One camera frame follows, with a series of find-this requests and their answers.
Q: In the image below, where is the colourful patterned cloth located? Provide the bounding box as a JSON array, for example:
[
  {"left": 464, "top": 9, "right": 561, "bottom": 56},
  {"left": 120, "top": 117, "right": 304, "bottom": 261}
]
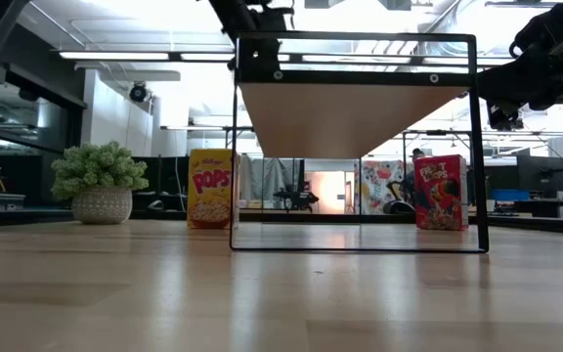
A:
[{"left": 359, "top": 159, "right": 409, "bottom": 215}]

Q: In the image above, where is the black frame wooden shelf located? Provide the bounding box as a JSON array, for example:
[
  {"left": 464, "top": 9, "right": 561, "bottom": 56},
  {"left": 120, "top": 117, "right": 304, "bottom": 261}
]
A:
[{"left": 229, "top": 31, "right": 491, "bottom": 254}]

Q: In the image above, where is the red Froot Loops cereal box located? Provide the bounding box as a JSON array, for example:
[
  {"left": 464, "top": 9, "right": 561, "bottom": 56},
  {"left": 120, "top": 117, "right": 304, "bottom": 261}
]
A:
[{"left": 412, "top": 154, "right": 470, "bottom": 232}]

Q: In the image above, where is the grey box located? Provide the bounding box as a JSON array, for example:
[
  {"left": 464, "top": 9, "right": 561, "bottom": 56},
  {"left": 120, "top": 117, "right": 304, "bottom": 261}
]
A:
[{"left": 0, "top": 193, "right": 26, "bottom": 211}]

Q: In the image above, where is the black dome camera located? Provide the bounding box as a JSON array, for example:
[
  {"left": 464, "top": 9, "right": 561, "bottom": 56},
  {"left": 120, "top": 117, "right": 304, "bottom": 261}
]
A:
[{"left": 128, "top": 82, "right": 149, "bottom": 104}]

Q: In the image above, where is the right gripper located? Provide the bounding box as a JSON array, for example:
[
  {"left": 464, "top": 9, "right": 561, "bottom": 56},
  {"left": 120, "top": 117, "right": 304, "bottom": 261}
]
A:
[{"left": 476, "top": 61, "right": 563, "bottom": 117}]

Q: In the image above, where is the blue bin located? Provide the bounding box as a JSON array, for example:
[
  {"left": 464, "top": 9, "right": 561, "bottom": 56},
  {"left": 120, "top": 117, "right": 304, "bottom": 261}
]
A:
[{"left": 491, "top": 189, "right": 531, "bottom": 202}]

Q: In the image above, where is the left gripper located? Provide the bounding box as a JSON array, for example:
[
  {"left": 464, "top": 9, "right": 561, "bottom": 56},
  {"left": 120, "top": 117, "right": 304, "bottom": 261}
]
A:
[{"left": 236, "top": 37, "right": 282, "bottom": 74}]

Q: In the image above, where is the black computer monitor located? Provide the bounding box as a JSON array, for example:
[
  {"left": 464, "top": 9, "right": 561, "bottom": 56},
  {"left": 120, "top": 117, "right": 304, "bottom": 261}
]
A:
[{"left": 515, "top": 154, "right": 563, "bottom": 193}]

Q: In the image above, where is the long ceiling light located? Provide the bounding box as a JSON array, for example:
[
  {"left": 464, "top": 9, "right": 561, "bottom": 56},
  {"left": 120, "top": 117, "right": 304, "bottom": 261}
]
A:
[{"left": 58, "top": 50, "right": 171, "bottom": 62}]

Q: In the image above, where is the yellow Corn Pops cereal box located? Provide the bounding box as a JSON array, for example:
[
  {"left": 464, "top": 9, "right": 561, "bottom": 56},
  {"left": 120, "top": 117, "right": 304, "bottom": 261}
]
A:
[{"left": 186, "top": 148, "right": 240, "bottom": 231}]

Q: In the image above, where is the green plant in white pot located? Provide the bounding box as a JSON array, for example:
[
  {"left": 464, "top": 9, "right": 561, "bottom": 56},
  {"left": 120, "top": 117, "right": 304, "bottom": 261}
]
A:
[{"left": 50, "top": 140, "right": 151, "bottom": 226}]

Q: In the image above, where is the grey cloth cover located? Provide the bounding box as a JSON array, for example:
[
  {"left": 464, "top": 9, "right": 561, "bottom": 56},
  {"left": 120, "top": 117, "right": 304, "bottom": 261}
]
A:
[{"left": 239, "top": 155, "right": 303, "bottom": 209}]

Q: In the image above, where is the black ceiling spotlight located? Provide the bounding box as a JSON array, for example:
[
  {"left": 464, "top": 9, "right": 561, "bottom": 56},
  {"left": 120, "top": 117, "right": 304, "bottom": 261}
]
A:
[{"left": 495, "top": 115, "right": 525, "bottom": 132}]

